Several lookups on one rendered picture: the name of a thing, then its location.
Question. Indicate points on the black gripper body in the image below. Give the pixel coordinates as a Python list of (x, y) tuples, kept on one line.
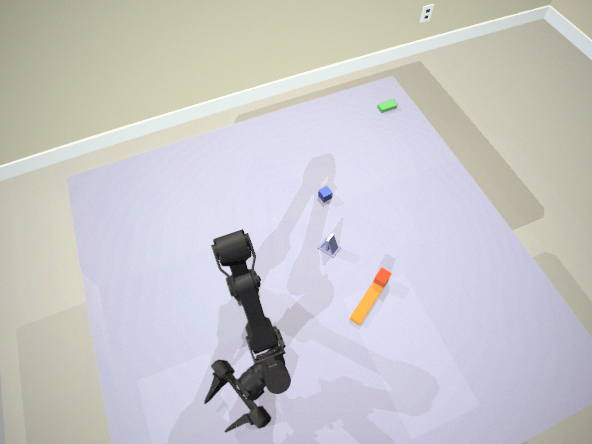
[(249, 384)]

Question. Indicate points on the small green block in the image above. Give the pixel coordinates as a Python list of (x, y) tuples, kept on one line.
[(386, 106)]

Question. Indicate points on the orange bar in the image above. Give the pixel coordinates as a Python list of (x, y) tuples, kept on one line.
[(371, 296)]

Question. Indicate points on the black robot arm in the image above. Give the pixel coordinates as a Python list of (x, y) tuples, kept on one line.
[(232, 250)]

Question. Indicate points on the small blue cube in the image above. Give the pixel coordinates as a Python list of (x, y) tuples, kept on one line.
[(325, 193)]

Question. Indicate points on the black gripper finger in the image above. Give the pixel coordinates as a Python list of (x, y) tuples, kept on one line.
[(241, 421), (216, 385)]

